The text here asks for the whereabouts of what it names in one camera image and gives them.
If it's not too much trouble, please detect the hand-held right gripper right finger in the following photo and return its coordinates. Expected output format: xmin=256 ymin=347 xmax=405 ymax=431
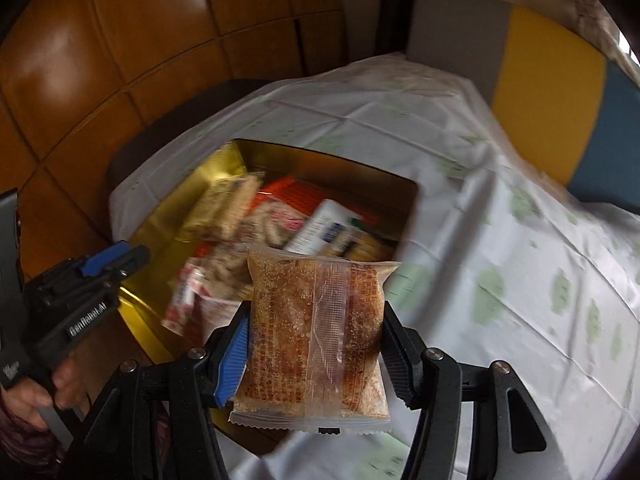
xmin=382 ymin=300 xmax=571 ymax=480

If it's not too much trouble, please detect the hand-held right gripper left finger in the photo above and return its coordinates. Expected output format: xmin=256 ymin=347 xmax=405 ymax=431
xmin=75 ymin=300 xmax=253 ymax=480

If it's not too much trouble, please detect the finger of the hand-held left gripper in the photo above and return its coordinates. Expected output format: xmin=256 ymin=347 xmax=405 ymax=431
xmin=82 ymin=241 xmax=132 ymax=278
xmin=100 ymin=245 xmax=151 ymax=283

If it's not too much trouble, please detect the gold metal tin box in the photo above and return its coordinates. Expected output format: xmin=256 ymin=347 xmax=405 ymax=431
xmin=120 ymin=137 xmax=421 ymax=458

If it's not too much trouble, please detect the small red snack packet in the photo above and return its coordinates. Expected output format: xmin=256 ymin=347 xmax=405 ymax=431
xmin=161 ymin=257 xmax=208 ymax=336

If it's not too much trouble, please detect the orange rice cracker packet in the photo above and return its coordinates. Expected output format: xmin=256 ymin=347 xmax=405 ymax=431
xmin=229 ymin=245 xmax=401 ymax=436

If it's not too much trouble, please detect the clear cracker packet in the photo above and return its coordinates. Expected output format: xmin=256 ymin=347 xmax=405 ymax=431
xmin=180 ymin=172 xmax=266 ymax=241

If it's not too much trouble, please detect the green-edged cracker packet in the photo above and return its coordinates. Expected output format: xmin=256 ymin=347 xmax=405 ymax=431
xmin=320 ymin=220 xmax=401 ymax=263

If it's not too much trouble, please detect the white snack packet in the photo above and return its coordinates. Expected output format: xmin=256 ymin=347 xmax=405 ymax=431
xmin=282 ymin=199 xmax=366 ymax=256

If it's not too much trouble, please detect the large red snack bag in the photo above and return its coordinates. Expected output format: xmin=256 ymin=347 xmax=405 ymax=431
xmin=195 ymin=175 xmax=351 ymax=331

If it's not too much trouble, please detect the person's left forearm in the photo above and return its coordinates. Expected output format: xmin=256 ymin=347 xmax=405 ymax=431
xmin=0 ymin=400 xmax=66 ymax=480

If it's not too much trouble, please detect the person's left hand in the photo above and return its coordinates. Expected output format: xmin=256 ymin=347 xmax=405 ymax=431
xmin=0 ymin=355 xmax=86 ymax=428

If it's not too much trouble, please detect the dark grey chair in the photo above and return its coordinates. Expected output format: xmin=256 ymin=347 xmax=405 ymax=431
xmin=105 ymin=77 xmax=271 ymax=196

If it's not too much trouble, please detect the white printed tablecloth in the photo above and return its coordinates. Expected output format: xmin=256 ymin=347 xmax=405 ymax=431
xmin=107 ymin=51 xmax=640 ymax=480

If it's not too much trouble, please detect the grey yellow blue chair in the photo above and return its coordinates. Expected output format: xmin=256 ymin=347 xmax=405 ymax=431
xmin=405 ymin=0 xmax=640 ymax=211

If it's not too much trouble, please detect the pale floral curtain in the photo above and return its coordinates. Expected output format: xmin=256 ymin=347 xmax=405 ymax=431
xmin=570 ymin=0 xmax=640 ymax=66

